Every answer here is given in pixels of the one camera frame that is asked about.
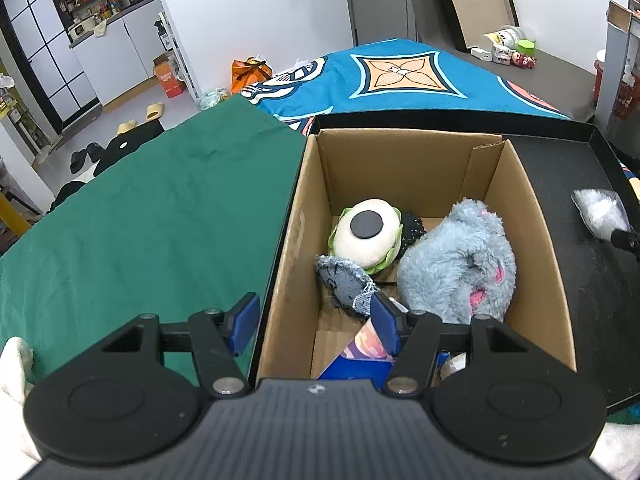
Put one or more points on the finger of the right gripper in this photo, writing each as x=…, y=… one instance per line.
x=629, y=241

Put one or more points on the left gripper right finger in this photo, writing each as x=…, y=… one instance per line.
x=412, y=340

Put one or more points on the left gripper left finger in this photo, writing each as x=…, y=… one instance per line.
x=217, y=338

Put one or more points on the white fluffy bag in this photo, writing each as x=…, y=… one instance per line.
x=602, y=211

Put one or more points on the blue tissue pack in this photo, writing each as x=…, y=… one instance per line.
x=364, y=357

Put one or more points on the small white plastic bag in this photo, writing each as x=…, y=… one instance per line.
x=452, y=365

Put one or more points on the grey denim plush piece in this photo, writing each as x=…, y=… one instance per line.
x=349, y=285

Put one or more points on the grey fluffy plush toy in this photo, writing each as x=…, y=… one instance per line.
x=463, y=267

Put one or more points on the black spiky pouch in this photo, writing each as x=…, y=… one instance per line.
x=412, y=230

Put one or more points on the brown cardboard box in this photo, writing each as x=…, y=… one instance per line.
x=425, y=172

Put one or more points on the black shallow tray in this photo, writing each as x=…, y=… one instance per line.
x=576, y=297

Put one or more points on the green cloth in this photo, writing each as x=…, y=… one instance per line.
x=190, y=221

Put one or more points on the red basket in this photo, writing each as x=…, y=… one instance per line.
x=628, y=91

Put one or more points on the grey bench mat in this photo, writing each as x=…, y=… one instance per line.
x=561, y=84

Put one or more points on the green lidded jar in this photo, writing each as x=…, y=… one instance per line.
x=526, y=47

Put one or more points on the grey desk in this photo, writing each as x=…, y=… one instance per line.
x=621, y=53

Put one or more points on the black slipper pair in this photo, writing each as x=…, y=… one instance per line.
x=93, y=151

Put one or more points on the white towel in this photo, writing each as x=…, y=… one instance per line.
x=18, y=450

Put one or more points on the white plastic tub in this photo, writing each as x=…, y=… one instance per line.
x=508, y=36

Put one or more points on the blue patterned blanket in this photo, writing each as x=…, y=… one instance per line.
x=395, y=74

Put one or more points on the orange bag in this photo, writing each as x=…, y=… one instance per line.
x=250, y=71

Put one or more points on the orange cardboard box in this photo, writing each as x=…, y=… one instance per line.
x=166, y=72

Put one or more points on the white kitchen cabinet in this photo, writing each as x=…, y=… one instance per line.
x=124, y=56

